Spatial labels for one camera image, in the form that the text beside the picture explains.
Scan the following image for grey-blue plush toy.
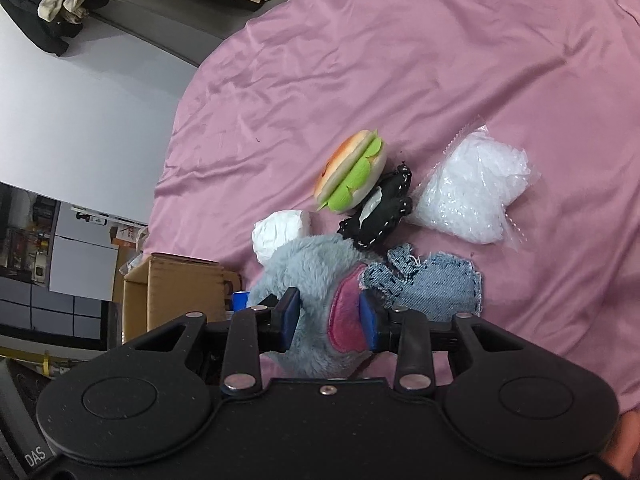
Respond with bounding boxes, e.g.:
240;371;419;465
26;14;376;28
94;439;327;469
248;234;381;382

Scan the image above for burger plush toy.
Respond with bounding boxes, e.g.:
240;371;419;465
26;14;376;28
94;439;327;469
314;130;387;214

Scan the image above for denim fabric heart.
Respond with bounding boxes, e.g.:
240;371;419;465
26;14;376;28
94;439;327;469
360;244;483;323

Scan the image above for white rolled cloth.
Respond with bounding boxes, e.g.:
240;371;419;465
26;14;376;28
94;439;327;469
252;209;311;264

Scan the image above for black white plush toy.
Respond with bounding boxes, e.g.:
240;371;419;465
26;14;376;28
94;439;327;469
337;162;413;250

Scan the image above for brown cardboard box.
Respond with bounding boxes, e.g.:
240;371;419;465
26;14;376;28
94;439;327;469
122;252;243;341

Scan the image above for white stuffing plastic bag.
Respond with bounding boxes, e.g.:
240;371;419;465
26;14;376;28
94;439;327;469
408;122;539;248

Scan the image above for pink bed sheet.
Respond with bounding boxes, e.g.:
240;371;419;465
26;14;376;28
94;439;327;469
146;0;639;410

